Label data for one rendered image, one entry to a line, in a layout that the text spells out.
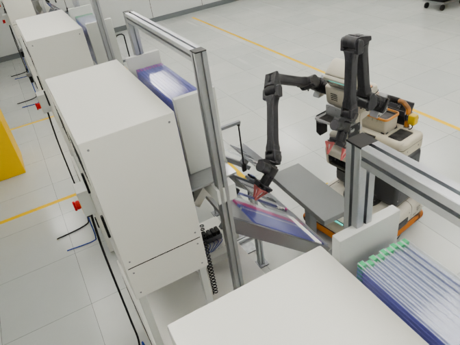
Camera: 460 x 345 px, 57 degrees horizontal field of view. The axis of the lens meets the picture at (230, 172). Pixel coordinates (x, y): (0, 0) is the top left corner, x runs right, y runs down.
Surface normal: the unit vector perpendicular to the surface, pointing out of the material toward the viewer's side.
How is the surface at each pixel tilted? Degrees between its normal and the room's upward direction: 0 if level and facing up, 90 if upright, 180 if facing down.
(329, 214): 0
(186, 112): 90
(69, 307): 0
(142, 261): 90
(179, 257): 90
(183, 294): 0
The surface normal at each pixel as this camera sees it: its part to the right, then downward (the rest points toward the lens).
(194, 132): 0.47, 0.45
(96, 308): -0.13, -0.82
